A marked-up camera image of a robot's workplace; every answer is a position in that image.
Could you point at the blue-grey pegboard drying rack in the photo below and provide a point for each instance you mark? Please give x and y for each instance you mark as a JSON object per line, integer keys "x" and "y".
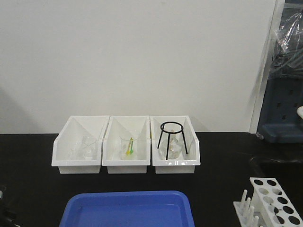
{"x": 279, "y": 121}

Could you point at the right white storage bin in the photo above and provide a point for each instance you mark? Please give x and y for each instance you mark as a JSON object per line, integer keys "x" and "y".
{"x": 185, "y": 164}

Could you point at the white test tube rack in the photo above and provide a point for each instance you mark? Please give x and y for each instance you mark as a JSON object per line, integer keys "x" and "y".
{"x": 269, "y": 206}

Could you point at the glassware in left bin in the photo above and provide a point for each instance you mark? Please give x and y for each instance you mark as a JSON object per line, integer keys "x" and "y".
{"x": 84, "y": 149}

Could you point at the white lab faucet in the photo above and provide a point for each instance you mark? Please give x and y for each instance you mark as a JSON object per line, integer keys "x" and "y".
{"x": 300, "y": 112}

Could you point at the middle white storage bin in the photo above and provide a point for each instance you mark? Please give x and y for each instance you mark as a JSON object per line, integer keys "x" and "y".
{"x": 119, "y": 126}

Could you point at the white storage bin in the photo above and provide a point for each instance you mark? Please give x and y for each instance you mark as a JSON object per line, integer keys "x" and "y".
{"x": 185, "y": 164}
{"x": 119, "y": 126}
{"x": 75, "y": 128}

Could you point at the black lab sink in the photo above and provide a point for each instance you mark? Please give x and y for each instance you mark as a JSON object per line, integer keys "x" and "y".
{"x": 287, "y": 172}

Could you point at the beaker with coloured spoons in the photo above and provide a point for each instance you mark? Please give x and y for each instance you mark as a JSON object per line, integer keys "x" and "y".
{"x": 128, "y": 148}

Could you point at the plastic bag of pegs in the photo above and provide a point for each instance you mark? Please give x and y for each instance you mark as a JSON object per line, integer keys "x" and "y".
{"x": 288, "y": 53}

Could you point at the black metal tripod stand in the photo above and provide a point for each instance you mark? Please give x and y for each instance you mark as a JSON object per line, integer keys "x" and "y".
{"x": 167, "y": 126}

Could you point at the blue plastic tray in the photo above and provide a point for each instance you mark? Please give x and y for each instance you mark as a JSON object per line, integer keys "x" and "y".
{"x": 128, "y": 209}

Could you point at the left white storage bin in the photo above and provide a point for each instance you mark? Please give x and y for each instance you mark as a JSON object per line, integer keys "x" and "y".
{"x": 75, "y": 128}

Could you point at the glass alcohol lamp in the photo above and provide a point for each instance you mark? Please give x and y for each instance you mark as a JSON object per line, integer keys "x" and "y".
{"x": 169, "y": 146}

